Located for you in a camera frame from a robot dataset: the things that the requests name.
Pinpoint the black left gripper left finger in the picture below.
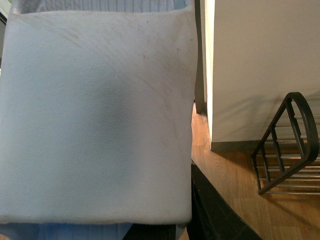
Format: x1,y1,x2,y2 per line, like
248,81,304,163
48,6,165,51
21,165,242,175
123,223,176,240

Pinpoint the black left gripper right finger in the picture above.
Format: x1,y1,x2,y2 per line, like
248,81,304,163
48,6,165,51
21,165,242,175
187,163,261,240

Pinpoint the light blue slide slipper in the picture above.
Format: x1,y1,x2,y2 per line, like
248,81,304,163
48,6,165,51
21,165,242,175
0,0,198,240

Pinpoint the black metal shoe rack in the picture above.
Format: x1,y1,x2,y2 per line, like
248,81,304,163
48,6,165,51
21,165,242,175
251,92,320,195

